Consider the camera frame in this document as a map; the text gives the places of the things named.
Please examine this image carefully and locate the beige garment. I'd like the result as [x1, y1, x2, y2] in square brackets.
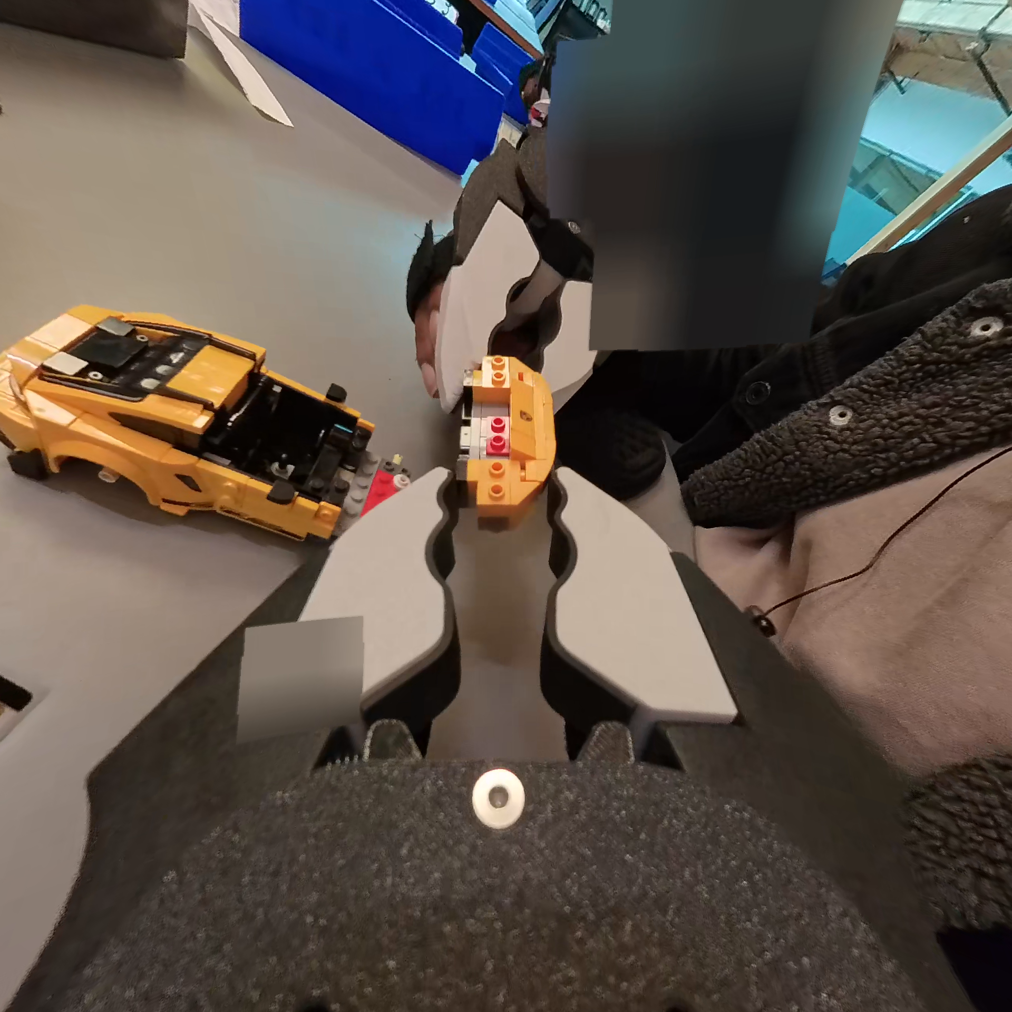
[692, 402, 1012, 779]

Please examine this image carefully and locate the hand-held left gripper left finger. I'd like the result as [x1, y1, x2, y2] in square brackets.
[298, 467, 460, 705]

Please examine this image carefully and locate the black wired earbud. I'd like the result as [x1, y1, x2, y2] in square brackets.
[742, 442, 1012, 640]

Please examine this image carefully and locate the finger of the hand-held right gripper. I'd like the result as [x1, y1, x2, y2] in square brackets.
[503, 277, 599, 400]
[439, 201, 548, 417]

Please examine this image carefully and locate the yellow lego car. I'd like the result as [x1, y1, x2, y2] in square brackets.
[1, 304, 417, 545]

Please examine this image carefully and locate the lego set box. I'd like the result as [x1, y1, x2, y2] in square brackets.
[1, 1, 192, 63]

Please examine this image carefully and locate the dark fleece jacket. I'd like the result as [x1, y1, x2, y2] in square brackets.
[679, 187, 1012, 937]

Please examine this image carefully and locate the orange red grey lego assembly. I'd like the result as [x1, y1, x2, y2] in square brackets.
[451, 353, 559, 517]

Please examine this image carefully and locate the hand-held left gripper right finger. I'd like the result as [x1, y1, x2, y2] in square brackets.
[543, 470, 739, 725]

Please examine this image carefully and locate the blue plastic bin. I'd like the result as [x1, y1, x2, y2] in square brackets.
[236, 1, 509, 177]

